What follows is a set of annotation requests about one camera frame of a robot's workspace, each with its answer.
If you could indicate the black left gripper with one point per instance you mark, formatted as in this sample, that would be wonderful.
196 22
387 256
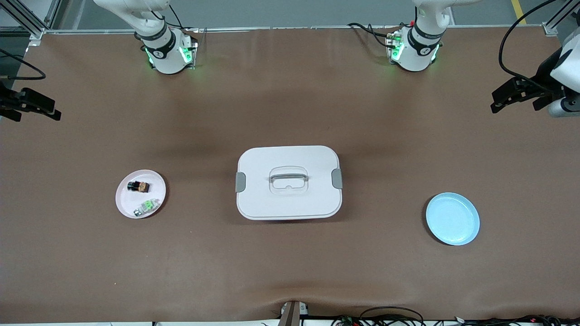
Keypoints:
544 74

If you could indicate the light blue round plate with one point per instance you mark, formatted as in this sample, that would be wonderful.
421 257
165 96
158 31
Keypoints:
453 219

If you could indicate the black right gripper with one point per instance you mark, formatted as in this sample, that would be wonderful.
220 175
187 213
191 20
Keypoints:
5 102

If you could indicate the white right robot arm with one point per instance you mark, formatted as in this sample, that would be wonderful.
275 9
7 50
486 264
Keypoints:
165 50

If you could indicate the white lidded container grey latches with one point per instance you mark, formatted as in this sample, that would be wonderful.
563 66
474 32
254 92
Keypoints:
290 199

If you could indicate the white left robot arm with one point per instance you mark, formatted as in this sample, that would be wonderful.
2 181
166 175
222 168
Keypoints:
419 50

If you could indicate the aluminium frame profile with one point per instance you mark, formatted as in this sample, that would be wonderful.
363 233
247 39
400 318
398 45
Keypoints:
550 28
37 32

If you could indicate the green white push-button switch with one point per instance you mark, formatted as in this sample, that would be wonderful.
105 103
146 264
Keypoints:
146 207

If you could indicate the brown table mat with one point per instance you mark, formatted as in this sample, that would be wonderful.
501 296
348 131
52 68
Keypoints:
290 113

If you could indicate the grey table edge bracket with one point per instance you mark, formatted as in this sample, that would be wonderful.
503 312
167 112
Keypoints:
290 314

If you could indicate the orange black push-button switch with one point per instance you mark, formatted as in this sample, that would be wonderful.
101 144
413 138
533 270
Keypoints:
138 186

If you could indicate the pink round plate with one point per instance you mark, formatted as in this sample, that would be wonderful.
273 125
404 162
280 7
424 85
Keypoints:
154 201

